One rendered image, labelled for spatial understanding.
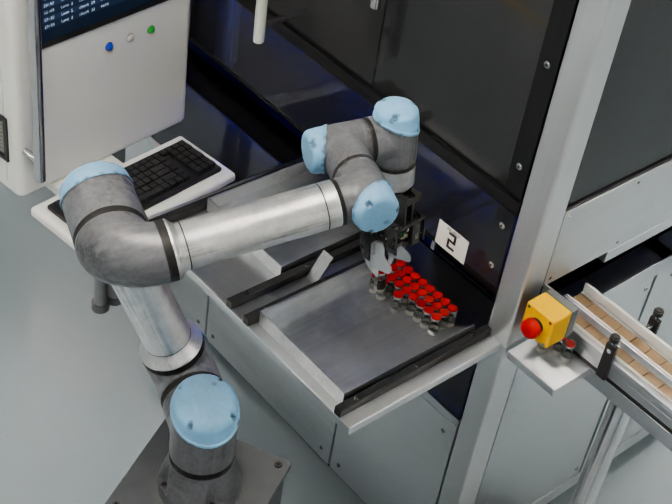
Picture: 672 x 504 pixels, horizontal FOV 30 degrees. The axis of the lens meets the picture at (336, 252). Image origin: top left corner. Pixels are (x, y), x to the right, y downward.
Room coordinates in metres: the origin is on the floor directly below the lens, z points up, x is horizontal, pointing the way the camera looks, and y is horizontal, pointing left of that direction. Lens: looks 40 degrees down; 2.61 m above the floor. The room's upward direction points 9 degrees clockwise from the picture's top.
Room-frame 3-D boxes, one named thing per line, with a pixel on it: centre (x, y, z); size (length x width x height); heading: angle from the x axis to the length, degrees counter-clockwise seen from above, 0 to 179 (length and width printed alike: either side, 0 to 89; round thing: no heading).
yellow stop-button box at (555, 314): (1.80, -0.43, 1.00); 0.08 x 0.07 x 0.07; 136
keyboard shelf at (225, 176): (2.25, 0.51, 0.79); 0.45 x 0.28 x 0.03; 143
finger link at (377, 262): (1.68, -0.08, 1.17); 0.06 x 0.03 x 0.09; 48
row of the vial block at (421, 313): (1.89, -0.16, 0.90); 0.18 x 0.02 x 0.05; 45
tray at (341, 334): (1.81, -0.08, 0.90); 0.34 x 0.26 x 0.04; 135
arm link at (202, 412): (1.44, 0.18, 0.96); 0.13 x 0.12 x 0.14; 26
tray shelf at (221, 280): (1.96, 0.01, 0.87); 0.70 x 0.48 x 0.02; 46
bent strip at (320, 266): (1.90, 0.06, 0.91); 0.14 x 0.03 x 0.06; 137
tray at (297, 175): (2.13, 0.08, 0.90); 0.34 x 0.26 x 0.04; 136
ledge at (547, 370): (1.82, -0.47, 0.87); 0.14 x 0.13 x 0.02; 136
